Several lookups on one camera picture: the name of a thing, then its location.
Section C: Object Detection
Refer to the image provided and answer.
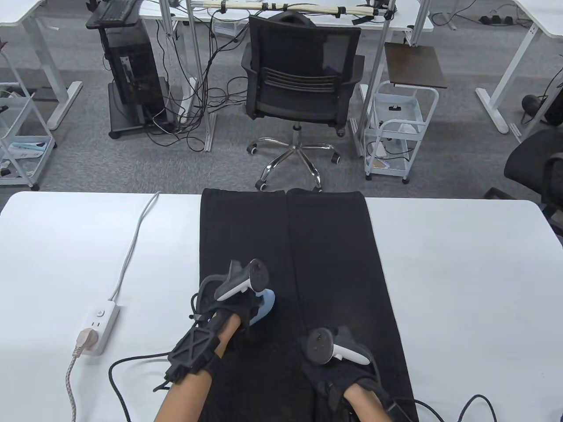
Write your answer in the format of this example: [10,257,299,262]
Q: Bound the person's left hand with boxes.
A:
[198,285,261,339]

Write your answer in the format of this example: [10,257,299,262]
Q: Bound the person's right hand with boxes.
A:
[299,327,384,406]

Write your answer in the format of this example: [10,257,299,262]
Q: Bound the light blue electric iron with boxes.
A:
[246,288,276,326]

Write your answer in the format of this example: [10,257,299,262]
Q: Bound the black trousers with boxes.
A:
[198,188,418,422]

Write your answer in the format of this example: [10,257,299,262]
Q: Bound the braided iron cord with plug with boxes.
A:
[66,330,95,422]

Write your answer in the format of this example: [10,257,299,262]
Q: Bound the person's right forearm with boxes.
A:
[343,385,390,422]

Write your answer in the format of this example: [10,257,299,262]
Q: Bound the person's left forearm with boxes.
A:
[154,314,242,422]

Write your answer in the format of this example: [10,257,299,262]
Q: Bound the grey white right controller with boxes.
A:
[307,327,371,366]

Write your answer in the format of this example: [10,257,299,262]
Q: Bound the grey white controller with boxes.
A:
[307,327,371,366]
[215,258,270,302]

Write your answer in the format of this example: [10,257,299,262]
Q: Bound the grey white left controller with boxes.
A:
[215,258,270,302]

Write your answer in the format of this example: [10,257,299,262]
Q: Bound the white power strip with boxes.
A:
[75,300,120,357]

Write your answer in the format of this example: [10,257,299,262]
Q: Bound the white table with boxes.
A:
[0,191,563,422]

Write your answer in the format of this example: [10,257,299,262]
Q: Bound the black rolling computer stand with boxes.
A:
[86,0,183,139]

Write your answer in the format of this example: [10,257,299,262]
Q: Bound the black mesh office chair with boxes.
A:
[241,11,366,197]

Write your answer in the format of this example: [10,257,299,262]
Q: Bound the black computer tower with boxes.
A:
[107,31,165,126]

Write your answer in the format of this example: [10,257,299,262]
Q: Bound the white metal utility cart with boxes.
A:
[0,42,56,192]
[363,80,439,184]

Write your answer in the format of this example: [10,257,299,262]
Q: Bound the black padded chair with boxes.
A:
[485,130,563,238]

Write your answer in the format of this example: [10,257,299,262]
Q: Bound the dark brown wooden board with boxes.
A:
[385,43,448,89]

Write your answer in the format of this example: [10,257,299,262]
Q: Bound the black keyboard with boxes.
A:
[98,0,138,22]

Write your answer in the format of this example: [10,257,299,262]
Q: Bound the long white desk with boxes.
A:
[140,0,434,47]

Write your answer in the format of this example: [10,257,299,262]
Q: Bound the white desk with panel legs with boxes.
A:
[0,0,83,131]

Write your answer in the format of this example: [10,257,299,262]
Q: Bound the white desk with slanted legs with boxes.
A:
[475,0,563,142]

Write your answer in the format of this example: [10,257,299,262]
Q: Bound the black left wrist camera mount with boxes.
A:
[165,323,220,387]

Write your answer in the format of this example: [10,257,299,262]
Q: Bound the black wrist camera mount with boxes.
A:
[165,323,220,387]
[385,398,416,422]

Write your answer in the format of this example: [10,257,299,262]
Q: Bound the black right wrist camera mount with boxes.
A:
[385,398,416,422]

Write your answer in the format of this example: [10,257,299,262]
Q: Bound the grey power strip cable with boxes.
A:
[108,192,161,304]

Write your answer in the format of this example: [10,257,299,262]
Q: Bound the tangle of black floor cables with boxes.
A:
[147,9,249,152]

